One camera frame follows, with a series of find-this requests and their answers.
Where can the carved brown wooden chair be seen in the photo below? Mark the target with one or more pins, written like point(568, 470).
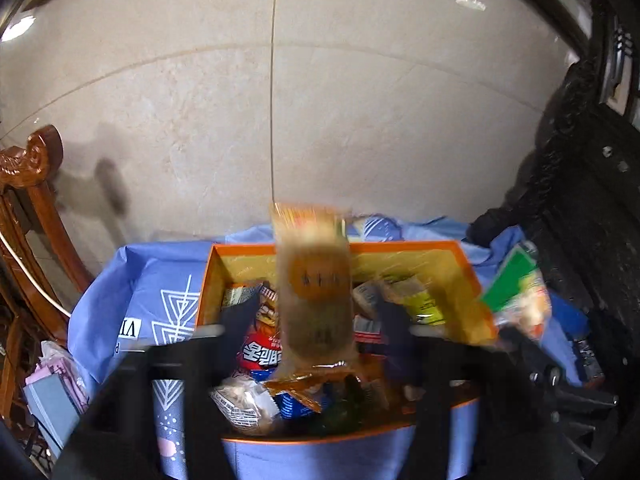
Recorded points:
point(40, 155)

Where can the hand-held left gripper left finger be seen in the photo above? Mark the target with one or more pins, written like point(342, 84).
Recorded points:
point(150, 410)

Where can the clear printed snack packet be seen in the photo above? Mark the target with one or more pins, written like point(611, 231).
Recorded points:
point(372, 297)

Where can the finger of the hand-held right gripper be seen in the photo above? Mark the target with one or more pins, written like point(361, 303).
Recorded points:
point(530, 355)

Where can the green yellow snack packet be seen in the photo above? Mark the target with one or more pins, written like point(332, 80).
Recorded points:
point(422, 300)

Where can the framed bird picture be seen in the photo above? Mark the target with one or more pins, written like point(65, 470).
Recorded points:
point(617, 65)

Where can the small green snack packet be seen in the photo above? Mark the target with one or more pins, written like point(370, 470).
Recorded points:
point(345, 412)

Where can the blue printed tablecloth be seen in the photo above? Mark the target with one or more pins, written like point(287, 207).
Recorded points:
point(150, 280)

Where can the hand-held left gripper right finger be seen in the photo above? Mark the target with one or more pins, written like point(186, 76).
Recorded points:
point(450, 410)

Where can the orange cardboard box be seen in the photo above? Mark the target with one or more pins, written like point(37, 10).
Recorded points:
point(230, 255)

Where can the clear bread packet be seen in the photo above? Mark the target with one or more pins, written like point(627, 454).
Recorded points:
point(245, 407)

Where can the yellow cake packet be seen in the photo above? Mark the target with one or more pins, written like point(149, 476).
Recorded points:
point(237, 296)

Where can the dark carved wooden furniture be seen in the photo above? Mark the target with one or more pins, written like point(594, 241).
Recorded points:
point(590, 185)

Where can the blue snack packet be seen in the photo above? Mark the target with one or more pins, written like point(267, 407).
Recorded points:
point(300, 405)

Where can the orange biscuit packet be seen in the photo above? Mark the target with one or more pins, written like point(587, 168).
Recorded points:
point(315, 280)

